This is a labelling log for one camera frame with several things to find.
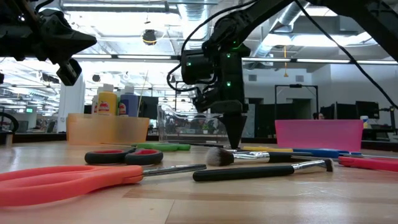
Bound black desk monitor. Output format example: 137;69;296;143
335;103;358;121
138;95;159;120
356;101;380;119

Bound yellow paint bottle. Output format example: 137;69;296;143
97;83;119;116

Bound pink translucent plastic bin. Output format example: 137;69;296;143
275;119;364;153

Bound clear plastic bin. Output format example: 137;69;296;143
157;104;244;146

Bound black and red scissors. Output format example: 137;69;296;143
84;146;164;166

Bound grey office chair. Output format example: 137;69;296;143
9;120;29;134

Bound black right camera cable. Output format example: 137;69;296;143
167;0;261;93

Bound green marker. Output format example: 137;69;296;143
102;142;192;152

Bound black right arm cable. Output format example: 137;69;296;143
294;0;398;110

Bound fluffy black-handled makeup brush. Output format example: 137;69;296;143
205;147;312;167

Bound orange translucent plastic bin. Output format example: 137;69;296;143
66;113;150;147

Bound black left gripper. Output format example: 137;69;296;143
12;16;97;86

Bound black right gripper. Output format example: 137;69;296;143
192;46;251;149

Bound white square column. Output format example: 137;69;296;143
57;73;86;133

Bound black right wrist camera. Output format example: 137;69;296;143
180;49;216;85

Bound yellow hanging cord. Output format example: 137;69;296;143
282;45;289;78

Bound silver spiral ceiling duct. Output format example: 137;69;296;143
248;0;313;60
178;0;215;47

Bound orange-handled scissors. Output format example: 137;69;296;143
0;164;208;208

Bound black background rig frame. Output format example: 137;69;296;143
274;84;319;121

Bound long linear ceiling light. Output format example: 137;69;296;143
71;52;398;66

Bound black ceiling device yellow cable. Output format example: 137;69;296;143
142;29;158;47

